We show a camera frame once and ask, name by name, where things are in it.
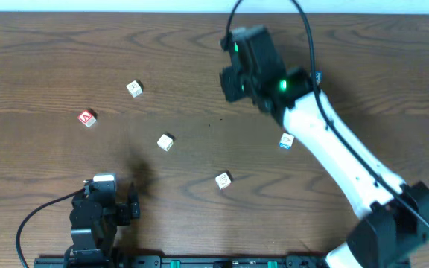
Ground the white block blue side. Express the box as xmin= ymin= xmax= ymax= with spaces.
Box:
xmin=279 ymin=133 xmax=295 ymax=150

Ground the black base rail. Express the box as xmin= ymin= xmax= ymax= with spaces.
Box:
xmin=34 ymin=254 xmax=412 ymax=268

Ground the white block centre left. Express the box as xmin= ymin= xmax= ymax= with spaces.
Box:
xmin=157 ymin=134 xmax=174 ymax=152

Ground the blue number 2 block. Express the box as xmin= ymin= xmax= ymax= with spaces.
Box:
xmin=315 ymin=71 xmax=322 ymax=85

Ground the white block upper left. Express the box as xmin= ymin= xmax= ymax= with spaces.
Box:
xmin=126 ymin=80 xmax=143 ymax=98

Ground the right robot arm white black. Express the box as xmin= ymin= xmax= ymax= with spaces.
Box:
xmin=220 ymin=25 xmax=429 ymax=267

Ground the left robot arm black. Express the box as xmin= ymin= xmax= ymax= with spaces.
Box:
xmin=63 ymin=180 xmax=140 ymax=267

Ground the red letter A block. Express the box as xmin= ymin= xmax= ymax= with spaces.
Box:
xmin=77 ymin=110 xmax=97 ymax=127

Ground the white block lower centre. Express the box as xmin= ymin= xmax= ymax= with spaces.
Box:
xmin=215 ymin=172 xmax=232 ymax=190

